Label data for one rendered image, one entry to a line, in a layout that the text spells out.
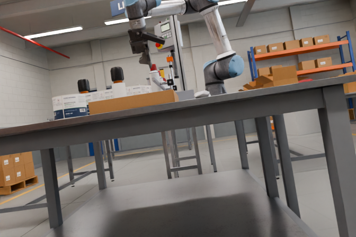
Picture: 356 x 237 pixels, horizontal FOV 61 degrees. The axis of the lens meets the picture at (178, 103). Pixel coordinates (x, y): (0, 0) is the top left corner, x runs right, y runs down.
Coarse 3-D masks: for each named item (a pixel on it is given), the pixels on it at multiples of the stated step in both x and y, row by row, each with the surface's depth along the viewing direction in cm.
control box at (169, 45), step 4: (168, 20) 210; (160, 24) 215; (156, 28) 217; (160, 28) 215; (156, 32) 217; (160, 32) 215; (164, 32) 213; (180, 32) 215; (160, 36) 215; (172, 36) 209; (180, 36) 215; (168, 40) 211; (172, 40) 209; (180, 40) 214; (164, 44) 213; (168, 44) 211; (172, 44) 209; (160, 48) 216; (164, 48) 214; (168, 48) 214; (172, 48) 216
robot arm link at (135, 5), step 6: (126, 0) 134; (132, 0) 133; (138, 0) 135; (144, 0) 138; (126, 6) 135; (132, 6) 134; (138, 6) 136; (144, 6) 138; (132, 12) 136; (138, 12) 136; (132, 18) 137; (138, 18) 137
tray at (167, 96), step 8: (128, 96) 90; (136, 96) 90; (144, 96) 90; (152, 96) 90; (160, 96) 90; (168, 96) 89; (176, 96) 105; (88, 104) 91; (96, 104) 90; (104, 104) 90; (112, 104) 90; (120, 104) 90; (128, 104) 90; (136, 104) 90; (144, 104) 90; (152, 104) 90; (96, 112) 90; (104, 112) 90
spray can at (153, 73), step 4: (152, 64) 158; (152, 68) 158; (152, 72) 157; (156, 72) 158; (152, 76) 157; (156, 76) 157; (152, 84) 157; (152, 88) 158; (156, 88) 157; (160, 88) 158; (152, 92) 158
